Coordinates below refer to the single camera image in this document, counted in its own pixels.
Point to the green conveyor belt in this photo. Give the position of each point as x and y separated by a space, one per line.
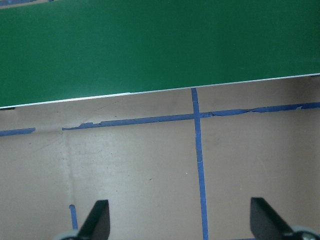
75 49

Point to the right gripper black left finger source side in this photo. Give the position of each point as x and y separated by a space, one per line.
97 223

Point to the right gripper black right finger source side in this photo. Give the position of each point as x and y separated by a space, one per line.
266 223

